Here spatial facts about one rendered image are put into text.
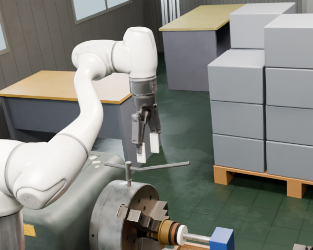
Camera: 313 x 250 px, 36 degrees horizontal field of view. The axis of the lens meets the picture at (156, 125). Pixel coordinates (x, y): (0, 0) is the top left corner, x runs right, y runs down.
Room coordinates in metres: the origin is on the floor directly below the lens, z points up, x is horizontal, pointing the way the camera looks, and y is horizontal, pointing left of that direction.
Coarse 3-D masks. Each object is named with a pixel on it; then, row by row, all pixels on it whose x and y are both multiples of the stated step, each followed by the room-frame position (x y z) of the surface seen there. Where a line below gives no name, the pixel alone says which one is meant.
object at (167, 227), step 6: (162, 222) 1.37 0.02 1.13; (168, 222) 1.37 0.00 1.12; (174, 222) 1.38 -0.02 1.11; (162, 228) 1.35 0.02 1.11; (168, 228) 1.34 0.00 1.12; (174, 228) 1.34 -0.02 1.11; (156, 234) 1.36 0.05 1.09; (162, 234) 1.34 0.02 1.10; (168, 234) 1.33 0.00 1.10; (174, 234) 1.33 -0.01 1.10; (162, 240) 1.33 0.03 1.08; (168, 240) 1.33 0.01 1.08; (174, 240) 1.32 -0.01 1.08
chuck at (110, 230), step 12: (120, 192) 1.42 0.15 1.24; (132, 192) 1.40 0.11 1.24; (144, 192) 1.45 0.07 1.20; (156, 192) 1.53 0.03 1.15; (108, 204) 1.38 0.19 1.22; (120, 204) 1.36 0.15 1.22; (132, 204) 1.37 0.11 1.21; (144, 204) 1.44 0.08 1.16; (108, 216) 1.34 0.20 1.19; (108, 228) 1.32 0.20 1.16; (120, 228) 1.30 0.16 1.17; (132, 228) 1.35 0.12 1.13; (108, 240) 1.30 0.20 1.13; (120, 240) 1.29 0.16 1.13; (132, 240) 1.34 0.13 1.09
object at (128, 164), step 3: (126, 162) 1.47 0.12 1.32; (129, 162) 1.47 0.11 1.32; (126, 165) 1.46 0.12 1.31; (129, 165) 1.46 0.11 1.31; (126, 168) 1.46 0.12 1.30; (129, 168) 1.46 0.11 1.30; (126, 171) 1.46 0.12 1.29; (129, 171) 1.46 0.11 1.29; (126, 174) 1.46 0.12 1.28; (129, 174) 1.45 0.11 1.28; (126, 177) 1.46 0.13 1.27; (129, 177) 1.45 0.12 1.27; (129, 180) 1.45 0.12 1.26; (129, 183) 1.45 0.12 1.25; (129, 186) 1.45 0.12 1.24
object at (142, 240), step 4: (140, 236) 1.42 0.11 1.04; (144, 236) 1.41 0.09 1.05; (140, 240) 1.38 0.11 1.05; (144, 240) 1.38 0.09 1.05; (148, 240) 1.37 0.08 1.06; (152, 240) 1.37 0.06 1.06; (156, 240) 1.37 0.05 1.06; (140, 244) 1.38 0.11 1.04; (144, 244) 1.37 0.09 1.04; (148, 244) 1.37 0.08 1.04; (152, 244) 1.36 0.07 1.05; (156, 244) 1.35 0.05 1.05; (140, 248) 1.37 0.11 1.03; (144, 248) 1.37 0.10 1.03; (148, 248) 1.36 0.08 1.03; (152, 248) 1.36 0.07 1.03; (156, 248) 1.35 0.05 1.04; (160, 248) 1.35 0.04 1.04
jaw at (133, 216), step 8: (120, 208) 1.36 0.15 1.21; (128, 208) 1.35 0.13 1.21; (120, 216) 1.34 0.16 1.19; (128, 216) 1.34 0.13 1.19; (136, 216) 1.33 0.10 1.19; (144, 216) 1.36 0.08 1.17; (136, 224) 1.34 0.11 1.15; (144, 224) 1.34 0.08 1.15; (152, 224) 1.36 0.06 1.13; (152, 232) 1.36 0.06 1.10
